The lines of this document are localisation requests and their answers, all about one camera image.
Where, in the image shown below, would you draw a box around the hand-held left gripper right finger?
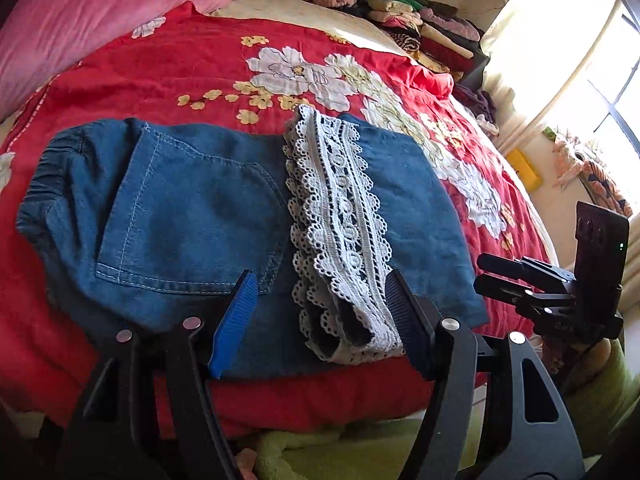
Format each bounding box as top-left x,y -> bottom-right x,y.
385,270 -> 586,480

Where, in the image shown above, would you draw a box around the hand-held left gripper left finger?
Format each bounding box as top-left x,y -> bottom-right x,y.
55,269 -> 260,480

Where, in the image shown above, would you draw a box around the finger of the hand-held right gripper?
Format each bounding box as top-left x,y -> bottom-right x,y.
476,253 -> 563,283
473,274 -> 576,318

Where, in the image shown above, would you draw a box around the blue denim pants lace trim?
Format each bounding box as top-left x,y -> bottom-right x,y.
15,105 -> 490,380

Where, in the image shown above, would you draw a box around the floral patterned cloth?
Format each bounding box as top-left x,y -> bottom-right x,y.
550,130 -> 634,219

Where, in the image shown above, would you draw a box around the yellow box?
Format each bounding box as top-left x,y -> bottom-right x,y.
506,149 -> 542,192

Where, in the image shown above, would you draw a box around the green fleece clothing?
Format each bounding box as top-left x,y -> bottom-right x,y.
250,337 -> 640,480

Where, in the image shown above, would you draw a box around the purple crumpled clothes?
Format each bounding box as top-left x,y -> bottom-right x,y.
452,82 -> 501,137

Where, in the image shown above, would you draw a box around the cream curtain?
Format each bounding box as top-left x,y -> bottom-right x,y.
482,0 -> 626,157

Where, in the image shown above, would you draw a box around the stack of folded clothes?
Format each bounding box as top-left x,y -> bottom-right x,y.
362,0 -> 492,84

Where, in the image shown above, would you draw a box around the red floral blanket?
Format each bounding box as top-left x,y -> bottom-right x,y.
0,2 -> 551,428

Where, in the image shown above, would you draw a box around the cream bedsheet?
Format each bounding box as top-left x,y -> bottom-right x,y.
210,0 -> 401,47

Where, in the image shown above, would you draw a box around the pink quilt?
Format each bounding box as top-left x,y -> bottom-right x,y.
0,0 -> 251,122

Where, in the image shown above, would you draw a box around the window with dark frame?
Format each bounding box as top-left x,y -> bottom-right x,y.
545,0 -> 640,211

